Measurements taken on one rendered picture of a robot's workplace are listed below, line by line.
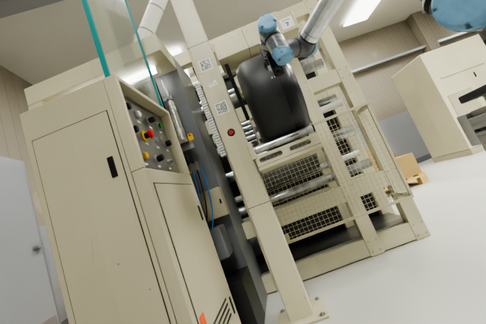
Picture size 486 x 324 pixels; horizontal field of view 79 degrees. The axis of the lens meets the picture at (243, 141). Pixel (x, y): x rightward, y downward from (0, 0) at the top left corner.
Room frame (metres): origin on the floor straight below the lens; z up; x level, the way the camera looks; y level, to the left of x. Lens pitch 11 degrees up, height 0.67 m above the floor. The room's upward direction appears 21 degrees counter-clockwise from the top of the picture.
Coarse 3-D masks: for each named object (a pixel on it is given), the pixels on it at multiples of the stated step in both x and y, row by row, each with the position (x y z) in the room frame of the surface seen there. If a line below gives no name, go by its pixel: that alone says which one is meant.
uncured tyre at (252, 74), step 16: (240, 64) 1.58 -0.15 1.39; (256, 64) 1.50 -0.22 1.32; (288, 64) 1.49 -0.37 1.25; (240, 80) 1.52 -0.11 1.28; (256, 80) 1.46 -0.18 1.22; (272, 80) 1.45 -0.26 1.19; (288, 80) 1.45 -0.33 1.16; (256, 96) 1.46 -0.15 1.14; (272, 96) 1.46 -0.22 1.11; (288, 96) 1.46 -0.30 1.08; (256, 112) 1.50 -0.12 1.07; (272, 112) 1.48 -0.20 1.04; (288, 112) 1.50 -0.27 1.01; (304, 112) 1.53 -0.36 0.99; (272, 128) 1.54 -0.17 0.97; (288, 128) 1.56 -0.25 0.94
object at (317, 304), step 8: (320, 296) 1.85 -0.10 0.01; (312, 304) 1.77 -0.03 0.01; (320, 304) 1.74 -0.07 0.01; (280, 312) 1.83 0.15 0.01; (320, 312) 1.62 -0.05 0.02; (280, 320) 1.73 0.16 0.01; (288, 320) 1.70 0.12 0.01; (296, 320) 1.66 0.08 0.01; (304, 320) 1.63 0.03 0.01; (312, 320) 1.59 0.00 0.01
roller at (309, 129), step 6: (312, 126) 1.56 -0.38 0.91; (294, 132) 1.57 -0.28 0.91; (300, 132) 1.56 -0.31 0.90; (306, 132) 1.57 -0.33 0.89; (276, 138) 1.58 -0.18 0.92; (282, 138) 1.57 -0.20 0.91; (288, 138) 1.57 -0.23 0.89; (294, 138) 1.58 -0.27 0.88; (264, 144) 1.58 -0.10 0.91; (270, 144) 1.57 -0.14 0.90; (276, 144) 1.58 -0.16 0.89; (282, 144) 1.59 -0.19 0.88; (258, 150) 1.58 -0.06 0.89; (264, 150) 1.59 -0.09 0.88
